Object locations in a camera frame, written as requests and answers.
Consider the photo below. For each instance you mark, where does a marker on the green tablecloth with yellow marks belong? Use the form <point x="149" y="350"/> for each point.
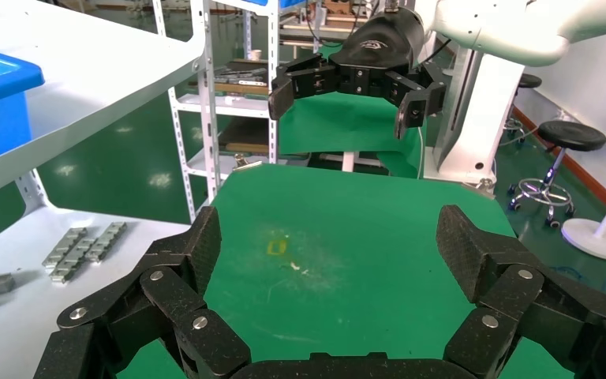
<point x="345" y="235"/>

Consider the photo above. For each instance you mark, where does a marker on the white robot torso column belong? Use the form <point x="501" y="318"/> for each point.
<point x="488" y="110"/>

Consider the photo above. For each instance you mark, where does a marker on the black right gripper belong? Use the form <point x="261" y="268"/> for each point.
<point x="386" y="44"/>

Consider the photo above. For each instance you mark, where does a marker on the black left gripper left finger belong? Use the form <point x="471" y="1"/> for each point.
<point x="125" y="314"/>

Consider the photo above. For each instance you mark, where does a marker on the silver binder clip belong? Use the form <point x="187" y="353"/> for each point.
<point x="245" y="165"/>

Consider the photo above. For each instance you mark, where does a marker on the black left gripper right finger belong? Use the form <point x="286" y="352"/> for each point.
<point x="538" y="308"/>

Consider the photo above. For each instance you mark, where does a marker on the white metal shelf rack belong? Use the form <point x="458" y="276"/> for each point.
<point x="99" y="68"/>

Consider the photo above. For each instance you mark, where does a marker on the black round stool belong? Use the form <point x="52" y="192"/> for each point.
<point x="529" y="80"/>

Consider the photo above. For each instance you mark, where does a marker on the small blue storage bin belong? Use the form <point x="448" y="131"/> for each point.
<point x="292" y="3"/>

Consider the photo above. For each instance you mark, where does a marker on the white standing fan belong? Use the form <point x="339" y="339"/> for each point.
<point x="595" y="239"/>

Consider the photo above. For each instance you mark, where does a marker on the white paper scrap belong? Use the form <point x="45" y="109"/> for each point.
<point x="295" y="266"/>

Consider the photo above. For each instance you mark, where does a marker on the white cup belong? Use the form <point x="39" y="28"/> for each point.
<point x="255" y="54"/>

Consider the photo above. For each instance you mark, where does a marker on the black stool with chrome base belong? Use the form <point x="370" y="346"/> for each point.
<point x="570" y="135"/>

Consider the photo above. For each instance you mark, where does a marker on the white slotted-post shelf rack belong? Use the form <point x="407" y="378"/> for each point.
<point x="273" y="104"/>

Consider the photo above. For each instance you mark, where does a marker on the silver metal link part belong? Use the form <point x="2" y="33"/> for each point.
<point x="105" y="241"/>
<point x="74" y="260"/>
<point x="65" y="247"/>

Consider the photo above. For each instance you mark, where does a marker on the dark wooden board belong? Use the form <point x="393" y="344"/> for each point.
<point x="245" y="136"/>

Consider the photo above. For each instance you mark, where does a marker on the plain green tablecloth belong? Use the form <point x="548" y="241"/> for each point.
<point x="345" y="123"/>

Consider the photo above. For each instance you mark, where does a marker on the grey metal part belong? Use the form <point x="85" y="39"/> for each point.
<point x="240" y="81"/>
<point x="248" y="72"/>

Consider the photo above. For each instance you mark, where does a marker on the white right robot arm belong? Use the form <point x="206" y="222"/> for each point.
<point x="517" y="26"/>

